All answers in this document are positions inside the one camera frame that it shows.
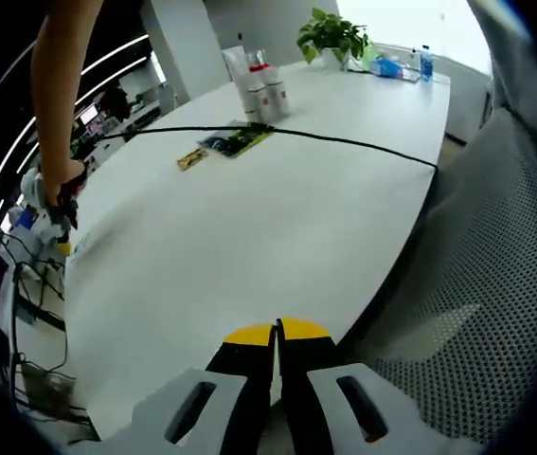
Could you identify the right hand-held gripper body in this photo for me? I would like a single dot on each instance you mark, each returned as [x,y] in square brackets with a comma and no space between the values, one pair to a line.
[36,194]

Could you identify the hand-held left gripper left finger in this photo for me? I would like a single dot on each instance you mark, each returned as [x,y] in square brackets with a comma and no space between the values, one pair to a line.
[244,369]

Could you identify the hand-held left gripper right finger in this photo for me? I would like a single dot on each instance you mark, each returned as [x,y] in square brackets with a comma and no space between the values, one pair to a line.
[306,369]

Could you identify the gold foil packet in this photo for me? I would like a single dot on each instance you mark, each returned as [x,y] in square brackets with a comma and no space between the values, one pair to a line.
[192,158]

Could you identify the green black snack packet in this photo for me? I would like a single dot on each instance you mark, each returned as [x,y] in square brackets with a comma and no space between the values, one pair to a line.
[237,141]

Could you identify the white skincare squeeze tube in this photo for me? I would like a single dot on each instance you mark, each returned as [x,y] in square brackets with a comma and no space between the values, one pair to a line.
[236,71]

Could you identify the blue label water bottle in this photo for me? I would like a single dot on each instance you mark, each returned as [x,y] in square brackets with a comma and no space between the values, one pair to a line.
[426,64]

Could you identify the person's right hand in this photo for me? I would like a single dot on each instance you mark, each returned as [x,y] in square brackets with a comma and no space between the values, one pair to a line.
[66,177]

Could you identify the small white table label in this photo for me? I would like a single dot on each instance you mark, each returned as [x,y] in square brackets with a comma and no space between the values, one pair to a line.
[81,247]

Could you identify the ceiling light strip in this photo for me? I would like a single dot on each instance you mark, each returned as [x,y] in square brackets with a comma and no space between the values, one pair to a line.
[121,71]
[116,52]

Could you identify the grey floor box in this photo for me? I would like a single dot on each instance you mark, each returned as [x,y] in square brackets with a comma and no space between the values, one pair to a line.
[48,383]

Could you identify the grey mesh office chair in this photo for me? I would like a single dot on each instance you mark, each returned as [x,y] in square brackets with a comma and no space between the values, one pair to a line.
[476,284]

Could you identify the blue packet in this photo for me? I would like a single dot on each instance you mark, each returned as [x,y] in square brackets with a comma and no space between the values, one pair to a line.
[391,66]

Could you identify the green potted plant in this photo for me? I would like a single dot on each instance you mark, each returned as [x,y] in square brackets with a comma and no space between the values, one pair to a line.
[332,33]

